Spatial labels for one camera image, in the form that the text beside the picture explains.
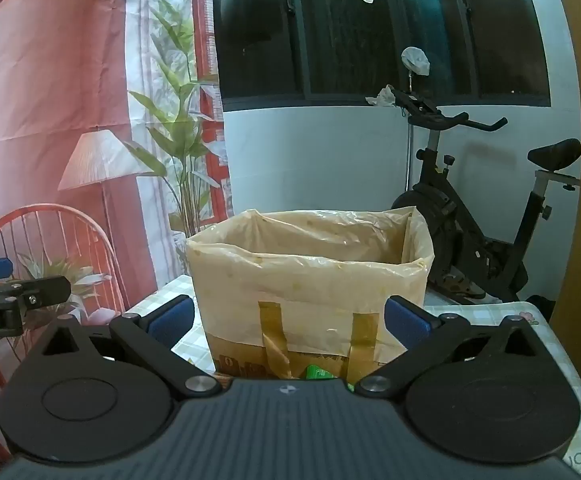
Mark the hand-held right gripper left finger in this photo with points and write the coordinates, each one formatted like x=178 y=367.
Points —
x=171 y=321

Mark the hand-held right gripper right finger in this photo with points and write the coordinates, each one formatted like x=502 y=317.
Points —
x=406 y=321

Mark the brown cardboard box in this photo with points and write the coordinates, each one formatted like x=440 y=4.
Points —
x=243 y=357

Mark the pale green snack packet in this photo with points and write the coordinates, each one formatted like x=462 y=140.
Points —
x=318 y=372

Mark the translucent plastic bag liner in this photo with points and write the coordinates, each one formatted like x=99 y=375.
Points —
x=300 y=285

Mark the black exercise bike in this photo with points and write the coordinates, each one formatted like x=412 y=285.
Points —
x=450 y=220

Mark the green checkered tablecloth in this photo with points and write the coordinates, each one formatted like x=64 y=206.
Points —
x=550 y=355

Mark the printed backdrop cloth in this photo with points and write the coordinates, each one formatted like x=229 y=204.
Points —
x=45 y=110

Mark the metal pole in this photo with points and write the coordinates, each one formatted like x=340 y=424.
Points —
x=411 y=135

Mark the crumpled white tissue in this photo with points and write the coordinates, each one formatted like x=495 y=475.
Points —
x=381 y=96

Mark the crumpled clear plastic bag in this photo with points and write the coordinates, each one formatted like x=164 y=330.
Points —
x=416 y=60

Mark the dark sliding window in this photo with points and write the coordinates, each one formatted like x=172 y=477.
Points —
x=370 y=35

